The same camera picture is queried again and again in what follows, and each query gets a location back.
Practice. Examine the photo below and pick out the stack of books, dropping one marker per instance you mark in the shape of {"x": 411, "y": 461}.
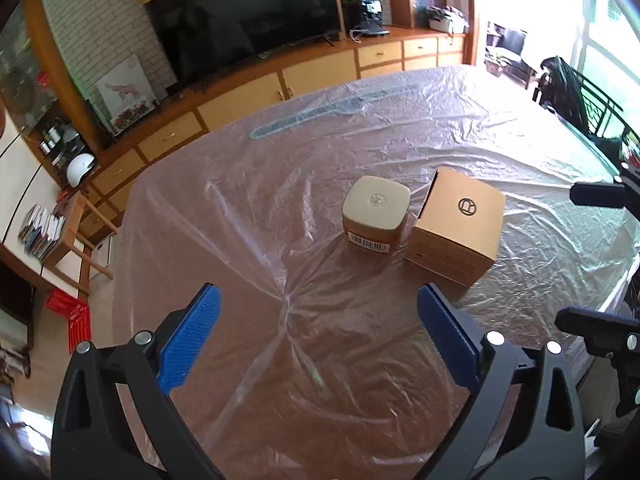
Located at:
{"x": 40, "y": 230}

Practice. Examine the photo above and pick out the white helmet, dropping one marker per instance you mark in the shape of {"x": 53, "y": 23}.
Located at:
{"x": 81, "y": 169}

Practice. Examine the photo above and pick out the black metal chair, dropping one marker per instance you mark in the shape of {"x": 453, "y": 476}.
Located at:
{"x": 600, "y": 110}

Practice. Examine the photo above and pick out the red plastic crate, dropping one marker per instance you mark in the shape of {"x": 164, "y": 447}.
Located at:
{"x": 70, "y": 317}

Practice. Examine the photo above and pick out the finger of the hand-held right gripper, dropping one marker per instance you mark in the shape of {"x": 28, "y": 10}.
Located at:
{"x": 595, "y": 327}
{"x": 597, "y": 194}

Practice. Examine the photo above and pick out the red flower picture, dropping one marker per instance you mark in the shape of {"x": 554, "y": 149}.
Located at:
{"x": 132, "y": 116}

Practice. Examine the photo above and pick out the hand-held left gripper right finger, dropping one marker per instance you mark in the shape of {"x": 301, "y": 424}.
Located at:
{"x": 447, "y": 340}

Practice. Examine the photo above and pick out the clear plastic table cover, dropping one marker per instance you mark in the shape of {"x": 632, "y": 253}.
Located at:
{"x": 300, "y": 210}

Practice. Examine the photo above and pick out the gold cardboard box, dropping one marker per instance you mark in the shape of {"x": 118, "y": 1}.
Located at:
{"x": 457, "y": 230}

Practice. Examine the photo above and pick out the black flat screen television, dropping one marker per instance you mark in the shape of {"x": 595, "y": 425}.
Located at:
{"x": 240, "y": 10}

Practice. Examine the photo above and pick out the wooden television cabinet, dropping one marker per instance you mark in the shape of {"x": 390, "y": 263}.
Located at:
{"x": 250, "y": 100}

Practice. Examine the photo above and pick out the dark armchair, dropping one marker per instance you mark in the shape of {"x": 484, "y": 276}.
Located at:
{"x": 512, "y": 47}

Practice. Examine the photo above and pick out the black coffee machine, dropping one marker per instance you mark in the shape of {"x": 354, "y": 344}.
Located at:
{"x": 367, "y": 15}

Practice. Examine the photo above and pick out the white giraffe painting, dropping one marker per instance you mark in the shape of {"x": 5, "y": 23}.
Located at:
{"x": 125, "y": 85}

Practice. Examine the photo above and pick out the gold square jar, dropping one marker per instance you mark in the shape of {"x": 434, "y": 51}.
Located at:
{"x": 375, "y": 210}

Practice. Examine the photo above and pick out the wooden display shelf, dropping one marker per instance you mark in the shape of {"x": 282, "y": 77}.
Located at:
{"x": 50, "y": 85}

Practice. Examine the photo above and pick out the wooden stool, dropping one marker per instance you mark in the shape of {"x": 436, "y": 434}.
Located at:
{"x": 67, "y": 245}

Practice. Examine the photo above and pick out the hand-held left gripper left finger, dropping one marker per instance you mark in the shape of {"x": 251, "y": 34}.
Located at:
{"x": 190, "y": 340}

